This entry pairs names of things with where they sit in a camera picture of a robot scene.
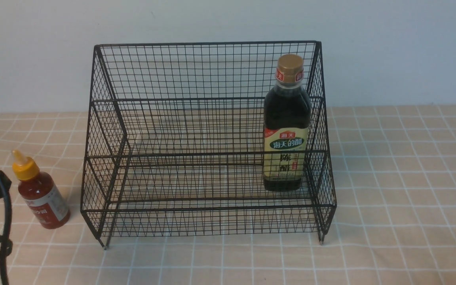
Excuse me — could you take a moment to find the red sauce bottle yellow cap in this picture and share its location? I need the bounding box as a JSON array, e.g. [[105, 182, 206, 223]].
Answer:
[[11, 149, 70, 229]]

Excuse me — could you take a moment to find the dark vinegar bottle gold cap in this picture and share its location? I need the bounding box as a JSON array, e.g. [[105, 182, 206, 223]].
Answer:
[[263, 54, 312, 192]]

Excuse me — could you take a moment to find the black wire mesh shelf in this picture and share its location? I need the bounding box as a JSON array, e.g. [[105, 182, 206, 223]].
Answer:
[[80, 40, 337, 248]]

